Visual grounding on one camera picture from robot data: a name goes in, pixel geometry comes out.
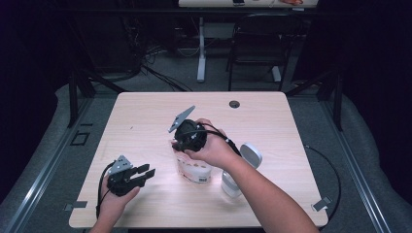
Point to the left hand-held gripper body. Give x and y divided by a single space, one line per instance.
120 183

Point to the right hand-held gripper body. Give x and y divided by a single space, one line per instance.
189 139

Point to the red and white spout pouch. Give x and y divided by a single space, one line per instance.
194 171

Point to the white container with hinged lid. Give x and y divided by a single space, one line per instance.
251 155

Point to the person's left hand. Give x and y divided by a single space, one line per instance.
111 207

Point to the person's right hand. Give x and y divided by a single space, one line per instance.
217 152

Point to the grey tape piece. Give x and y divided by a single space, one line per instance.
77 205
322 203

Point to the round table grommet hole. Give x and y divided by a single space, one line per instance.
234 104

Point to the white standing desk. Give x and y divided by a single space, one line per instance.
201 48

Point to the black metal stand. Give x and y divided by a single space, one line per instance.
337 100
73 97

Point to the black folding chair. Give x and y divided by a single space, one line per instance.
262 48

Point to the dark phone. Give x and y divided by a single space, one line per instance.
238 2

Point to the aluminium rail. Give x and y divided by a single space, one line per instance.
48 165
356 168

